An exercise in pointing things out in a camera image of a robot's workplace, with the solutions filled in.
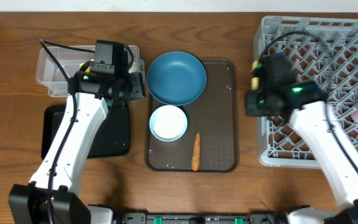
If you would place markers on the light blue rice bowl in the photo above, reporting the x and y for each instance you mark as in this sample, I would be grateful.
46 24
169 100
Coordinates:
168 123

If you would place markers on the yellow snack wrapper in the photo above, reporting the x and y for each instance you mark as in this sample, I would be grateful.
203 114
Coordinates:
85 67

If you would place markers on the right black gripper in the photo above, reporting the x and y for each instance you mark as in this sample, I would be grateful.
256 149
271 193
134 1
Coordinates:
254 107

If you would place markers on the clear plastic waste bin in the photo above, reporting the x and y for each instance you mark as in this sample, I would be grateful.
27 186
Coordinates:
49 75

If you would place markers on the dark brown serving tray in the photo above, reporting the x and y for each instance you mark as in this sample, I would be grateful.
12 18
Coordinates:
213 115

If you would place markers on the dark blue plate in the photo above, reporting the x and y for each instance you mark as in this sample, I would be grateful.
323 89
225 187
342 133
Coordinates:
176 78

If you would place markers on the orange carrot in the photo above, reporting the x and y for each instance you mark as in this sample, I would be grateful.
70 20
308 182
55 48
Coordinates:
195 162

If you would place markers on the grey dishwasher rack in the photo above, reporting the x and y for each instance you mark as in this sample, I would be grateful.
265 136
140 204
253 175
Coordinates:
321 49

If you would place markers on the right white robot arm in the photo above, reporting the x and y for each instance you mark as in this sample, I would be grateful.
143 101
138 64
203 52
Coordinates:
311 117

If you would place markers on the black waste bin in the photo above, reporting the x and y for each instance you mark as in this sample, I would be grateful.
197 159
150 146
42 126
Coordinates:
113 136

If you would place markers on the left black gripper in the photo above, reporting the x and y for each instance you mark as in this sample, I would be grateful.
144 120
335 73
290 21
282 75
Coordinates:
137 88

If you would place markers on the yellow plastic spoon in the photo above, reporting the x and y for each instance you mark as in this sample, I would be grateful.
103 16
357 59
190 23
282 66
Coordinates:
255 79

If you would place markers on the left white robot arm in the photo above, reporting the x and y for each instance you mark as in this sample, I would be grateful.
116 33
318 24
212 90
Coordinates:
51 196

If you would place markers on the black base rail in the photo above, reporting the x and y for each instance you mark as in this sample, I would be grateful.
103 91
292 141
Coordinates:
145 217

